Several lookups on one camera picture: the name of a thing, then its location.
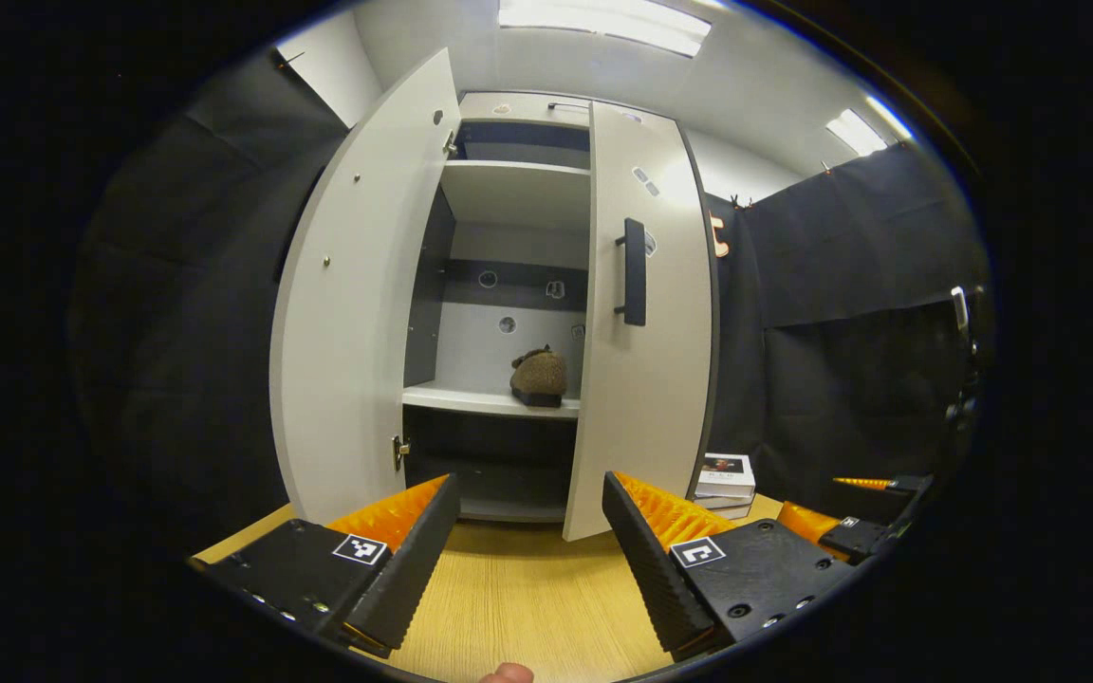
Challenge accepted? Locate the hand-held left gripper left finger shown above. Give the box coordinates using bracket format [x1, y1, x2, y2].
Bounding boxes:
[188, 472, 462, 660]

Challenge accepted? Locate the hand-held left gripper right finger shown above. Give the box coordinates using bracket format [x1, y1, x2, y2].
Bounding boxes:
[601, 470, 856, 663]

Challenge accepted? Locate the grey cabinet door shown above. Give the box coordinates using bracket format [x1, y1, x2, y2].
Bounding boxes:
[563, 100, 720, 543]
[269, 47, 464, 526]

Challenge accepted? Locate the brown fuzzy shoe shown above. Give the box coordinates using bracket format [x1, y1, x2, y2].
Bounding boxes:
[509, 345, 568, 409]

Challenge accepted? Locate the grey cabinet drawer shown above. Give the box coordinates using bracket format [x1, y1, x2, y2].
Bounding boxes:
[459, 92, 595, 129]

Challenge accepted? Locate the plain white book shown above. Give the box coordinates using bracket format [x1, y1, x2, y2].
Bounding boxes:
[694, 493, 754, 521]

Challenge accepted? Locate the black backdrop cloth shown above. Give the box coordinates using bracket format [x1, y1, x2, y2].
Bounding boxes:
[67, 47, 348, 561]
[703, 142, 993, 523]

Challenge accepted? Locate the small ceiling light panel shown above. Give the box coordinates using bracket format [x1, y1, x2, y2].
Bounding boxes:
[824, 95, 916, 157]

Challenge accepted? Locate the large ceiling light panel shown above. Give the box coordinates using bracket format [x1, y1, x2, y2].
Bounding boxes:
[497, 0, 712, 58]

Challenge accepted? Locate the black door handle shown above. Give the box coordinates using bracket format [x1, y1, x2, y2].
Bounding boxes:
[615, 218, 648, 326]

